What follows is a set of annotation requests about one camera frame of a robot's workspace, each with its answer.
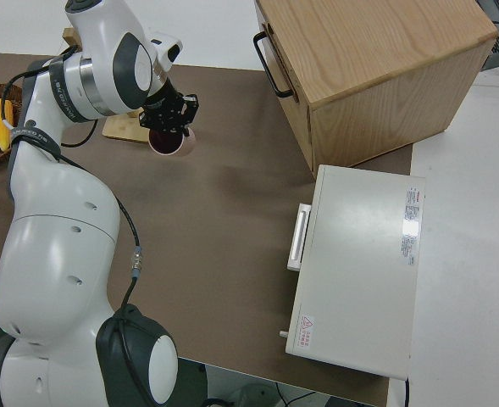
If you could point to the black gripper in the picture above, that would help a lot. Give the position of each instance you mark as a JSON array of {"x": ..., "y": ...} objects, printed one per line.
[{"x": 163, "y": 102}]

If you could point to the pink mug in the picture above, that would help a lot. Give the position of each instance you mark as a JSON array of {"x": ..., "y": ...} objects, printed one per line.
[{"x": 166, "y": 143}]

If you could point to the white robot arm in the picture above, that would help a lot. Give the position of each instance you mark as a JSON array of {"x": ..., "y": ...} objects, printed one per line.
[{"x": 58, "y": 254}]

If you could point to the brown table mat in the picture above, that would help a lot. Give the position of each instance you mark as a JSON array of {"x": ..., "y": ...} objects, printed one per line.
[{"x": 232, "y": 233}]

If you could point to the light wooden cabinet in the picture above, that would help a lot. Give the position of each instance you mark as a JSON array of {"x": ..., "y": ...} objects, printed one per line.
[{"x": 380, "y": 51}]

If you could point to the white toaster oven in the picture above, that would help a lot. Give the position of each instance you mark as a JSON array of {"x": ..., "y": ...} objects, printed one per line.
[{"x": 359, "y": 263}]

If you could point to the black rounded stand base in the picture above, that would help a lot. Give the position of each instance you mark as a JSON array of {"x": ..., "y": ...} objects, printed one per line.
[{"x": 196, "y": 383}]

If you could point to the grey round container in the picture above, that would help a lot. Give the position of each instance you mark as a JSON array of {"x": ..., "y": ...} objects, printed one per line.
[{"x": 253, "y": 394}]

